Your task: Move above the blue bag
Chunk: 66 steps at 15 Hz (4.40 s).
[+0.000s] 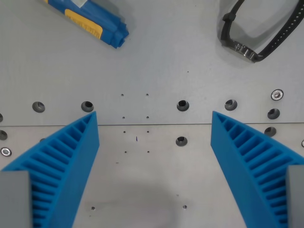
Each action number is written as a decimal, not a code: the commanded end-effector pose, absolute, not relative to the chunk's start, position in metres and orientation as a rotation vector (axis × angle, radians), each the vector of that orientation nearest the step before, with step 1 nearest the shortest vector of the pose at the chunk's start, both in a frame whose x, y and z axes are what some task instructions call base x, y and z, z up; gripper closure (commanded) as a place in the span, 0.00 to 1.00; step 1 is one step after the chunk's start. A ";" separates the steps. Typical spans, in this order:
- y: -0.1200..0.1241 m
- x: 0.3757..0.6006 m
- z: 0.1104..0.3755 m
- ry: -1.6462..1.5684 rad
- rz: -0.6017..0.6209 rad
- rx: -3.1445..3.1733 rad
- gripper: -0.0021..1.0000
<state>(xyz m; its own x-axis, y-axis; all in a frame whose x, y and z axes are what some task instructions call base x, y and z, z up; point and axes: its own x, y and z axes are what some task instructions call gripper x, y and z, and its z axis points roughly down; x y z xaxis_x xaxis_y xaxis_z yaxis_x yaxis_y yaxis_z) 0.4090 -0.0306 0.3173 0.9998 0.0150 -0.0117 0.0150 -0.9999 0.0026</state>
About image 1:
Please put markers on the black wristwatch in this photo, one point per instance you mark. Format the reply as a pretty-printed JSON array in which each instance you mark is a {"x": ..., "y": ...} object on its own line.
[{"x": 244, "y": 51}]

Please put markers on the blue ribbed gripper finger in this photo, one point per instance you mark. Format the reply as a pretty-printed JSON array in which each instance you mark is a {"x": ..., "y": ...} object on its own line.
[
  {"x": 228, "y": 152},
  {"x": 78, "y": 152}
]

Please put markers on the blue and yellow rolled bag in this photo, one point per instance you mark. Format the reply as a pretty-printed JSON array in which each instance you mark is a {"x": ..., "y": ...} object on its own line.
[{"x": 95, "y": 14}]

